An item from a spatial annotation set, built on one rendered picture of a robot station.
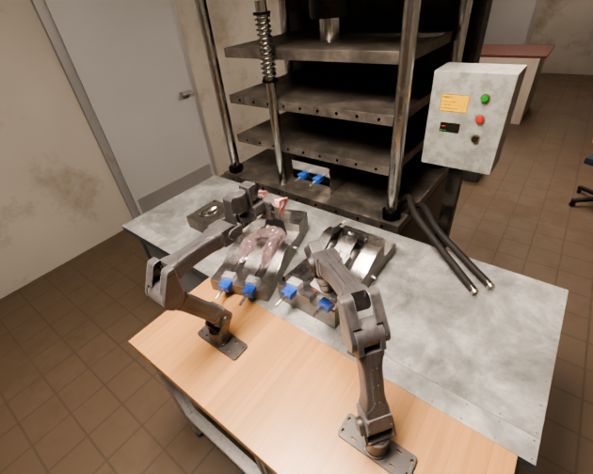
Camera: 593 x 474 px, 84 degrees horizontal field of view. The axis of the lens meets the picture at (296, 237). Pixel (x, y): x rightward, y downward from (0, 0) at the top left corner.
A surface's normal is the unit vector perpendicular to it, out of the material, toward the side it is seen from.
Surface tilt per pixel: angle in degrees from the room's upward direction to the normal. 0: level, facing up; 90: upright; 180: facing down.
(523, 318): 0
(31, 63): 90
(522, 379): 0
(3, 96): 90
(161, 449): 0
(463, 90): 90
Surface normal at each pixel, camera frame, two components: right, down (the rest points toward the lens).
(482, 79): -0.61, 0.52
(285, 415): -0.09, -0.80
